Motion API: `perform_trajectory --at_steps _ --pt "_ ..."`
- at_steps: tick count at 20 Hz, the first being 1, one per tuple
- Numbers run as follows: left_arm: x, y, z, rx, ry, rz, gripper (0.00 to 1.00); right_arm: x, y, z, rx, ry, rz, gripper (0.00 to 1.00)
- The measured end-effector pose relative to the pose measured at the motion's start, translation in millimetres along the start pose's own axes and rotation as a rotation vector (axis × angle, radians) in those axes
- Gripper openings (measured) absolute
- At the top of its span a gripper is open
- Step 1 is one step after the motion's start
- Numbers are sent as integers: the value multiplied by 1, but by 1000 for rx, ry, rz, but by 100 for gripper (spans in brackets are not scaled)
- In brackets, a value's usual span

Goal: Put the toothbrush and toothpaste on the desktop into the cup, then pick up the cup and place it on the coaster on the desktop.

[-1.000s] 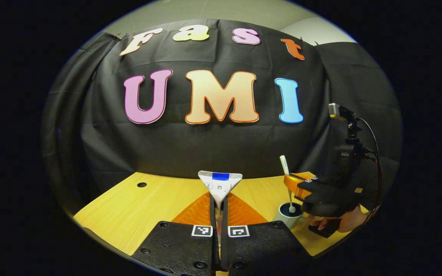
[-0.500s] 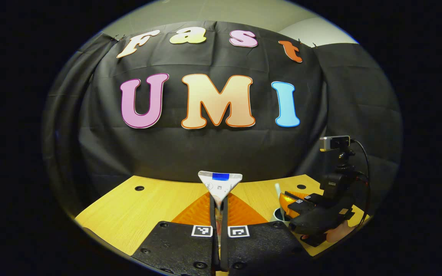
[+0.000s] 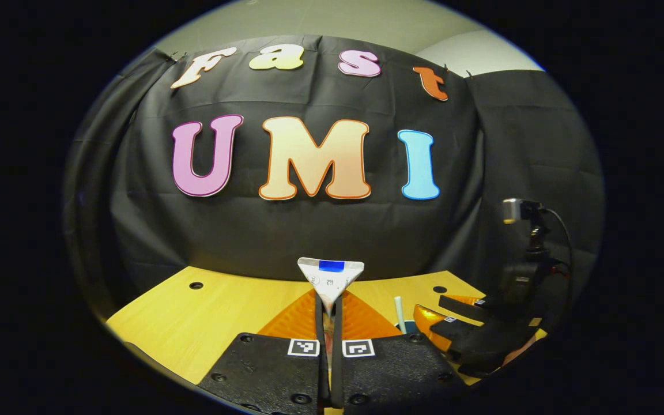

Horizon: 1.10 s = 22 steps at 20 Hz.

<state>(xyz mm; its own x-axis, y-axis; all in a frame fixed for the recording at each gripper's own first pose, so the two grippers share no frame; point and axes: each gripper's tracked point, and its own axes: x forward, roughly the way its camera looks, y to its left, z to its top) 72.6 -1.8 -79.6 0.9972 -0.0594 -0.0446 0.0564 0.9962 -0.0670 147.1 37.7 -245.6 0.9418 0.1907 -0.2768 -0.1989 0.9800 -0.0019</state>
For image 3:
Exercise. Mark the wooden desktop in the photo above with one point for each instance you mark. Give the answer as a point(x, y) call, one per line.
point(193, 323)

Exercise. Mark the pale green toothbrush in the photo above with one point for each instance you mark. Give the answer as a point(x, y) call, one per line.
point(400, 314)

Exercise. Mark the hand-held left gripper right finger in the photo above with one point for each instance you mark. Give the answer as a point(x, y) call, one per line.
point(395, 374)

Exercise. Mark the black backdrop cloth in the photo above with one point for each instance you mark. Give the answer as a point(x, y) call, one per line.
point(309, 230)

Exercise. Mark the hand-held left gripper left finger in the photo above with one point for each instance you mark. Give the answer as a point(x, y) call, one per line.
point(268, 374)

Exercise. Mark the white toothpaste tube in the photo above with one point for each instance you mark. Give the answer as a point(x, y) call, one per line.
point(331, 279)

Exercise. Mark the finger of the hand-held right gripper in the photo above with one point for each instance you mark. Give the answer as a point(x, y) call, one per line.
point(470, 310)
point(482, 346)

